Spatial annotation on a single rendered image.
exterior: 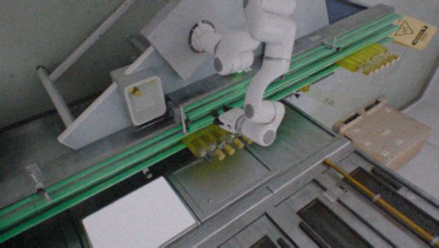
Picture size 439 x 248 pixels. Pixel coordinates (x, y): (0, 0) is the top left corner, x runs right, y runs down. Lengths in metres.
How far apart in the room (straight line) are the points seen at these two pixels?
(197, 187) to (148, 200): 0.23
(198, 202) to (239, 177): 0.24
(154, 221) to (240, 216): 0.38
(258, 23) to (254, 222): 0.88
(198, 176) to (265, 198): 0.34
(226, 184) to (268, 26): 0.83
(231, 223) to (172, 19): 0.91
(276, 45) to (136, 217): 0.95
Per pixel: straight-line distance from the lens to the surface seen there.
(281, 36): 0.99
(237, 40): 1.16
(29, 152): 2.02
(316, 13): 2.16
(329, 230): 1.51
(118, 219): 1.50
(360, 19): 2.45
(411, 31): 4.55
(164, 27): 1.38
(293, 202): 1.55
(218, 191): 1.50
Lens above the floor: 1.96
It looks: 38 degrees down
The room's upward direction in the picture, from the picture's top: 133 degrees clockwise
